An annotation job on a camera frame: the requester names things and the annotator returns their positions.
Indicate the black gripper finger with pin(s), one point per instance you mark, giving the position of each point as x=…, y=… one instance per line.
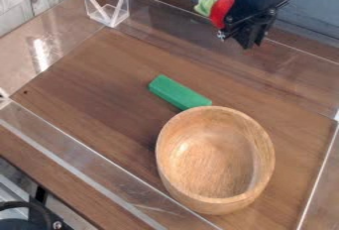
x=252, y=30

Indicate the clear acrylic wall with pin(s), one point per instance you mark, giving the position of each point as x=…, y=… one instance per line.
x=291, y=67
x=109, y=196
x=319, y=173

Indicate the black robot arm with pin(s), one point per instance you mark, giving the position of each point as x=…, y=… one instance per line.
x=244, y=19

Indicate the clear acrylic front wall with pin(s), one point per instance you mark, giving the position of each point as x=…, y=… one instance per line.
x=109, y=196

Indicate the clear acrylic right wall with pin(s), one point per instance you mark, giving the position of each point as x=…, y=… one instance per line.
x=319, y=173

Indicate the green rectangular block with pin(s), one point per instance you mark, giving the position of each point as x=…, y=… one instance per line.
x=176, y=94

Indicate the wooden bowl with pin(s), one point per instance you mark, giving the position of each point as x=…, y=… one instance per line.
x=215, y=159

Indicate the clear acrylic back wall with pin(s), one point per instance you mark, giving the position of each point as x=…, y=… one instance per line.
x=291, y=67

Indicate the black clamp with cable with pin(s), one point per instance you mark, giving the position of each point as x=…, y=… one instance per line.
x=29, y=215

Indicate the red toy strawberry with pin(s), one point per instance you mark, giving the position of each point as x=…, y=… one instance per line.
x=215, y=9

